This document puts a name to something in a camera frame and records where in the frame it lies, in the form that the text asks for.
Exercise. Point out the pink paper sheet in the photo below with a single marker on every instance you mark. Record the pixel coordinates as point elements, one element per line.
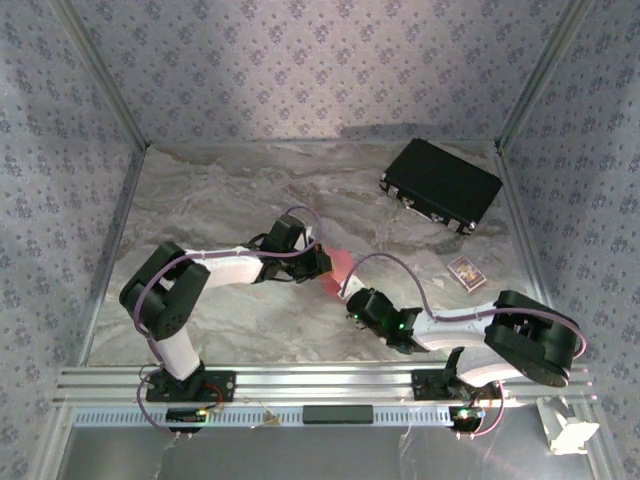
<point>340,265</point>

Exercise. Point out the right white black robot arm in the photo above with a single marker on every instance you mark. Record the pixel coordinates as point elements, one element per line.
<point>450,335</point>

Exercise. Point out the small printed card box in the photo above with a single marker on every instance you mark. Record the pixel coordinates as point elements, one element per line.
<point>467,272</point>

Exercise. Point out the black rectangular bar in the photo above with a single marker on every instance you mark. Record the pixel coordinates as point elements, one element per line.
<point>337,414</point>

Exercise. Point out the black hard case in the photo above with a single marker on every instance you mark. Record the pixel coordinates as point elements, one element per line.
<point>440,180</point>

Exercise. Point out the perforated metal strip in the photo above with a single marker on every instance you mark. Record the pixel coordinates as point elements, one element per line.
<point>250,416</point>

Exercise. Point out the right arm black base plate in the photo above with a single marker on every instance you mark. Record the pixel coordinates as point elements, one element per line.
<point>425,385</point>

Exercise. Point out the aluminium mounting rail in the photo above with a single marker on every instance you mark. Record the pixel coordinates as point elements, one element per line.
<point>325,385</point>

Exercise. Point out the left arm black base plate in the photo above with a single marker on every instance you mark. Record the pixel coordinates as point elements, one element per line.
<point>220,385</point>

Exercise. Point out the aluminium side rail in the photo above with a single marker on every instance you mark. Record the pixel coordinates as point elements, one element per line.
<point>112,255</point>
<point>525,235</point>

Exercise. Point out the white plastic bracket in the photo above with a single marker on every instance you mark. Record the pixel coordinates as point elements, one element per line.
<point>570,435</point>

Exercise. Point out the aluminium frame post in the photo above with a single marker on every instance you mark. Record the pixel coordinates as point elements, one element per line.
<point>100,75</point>
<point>545,75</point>

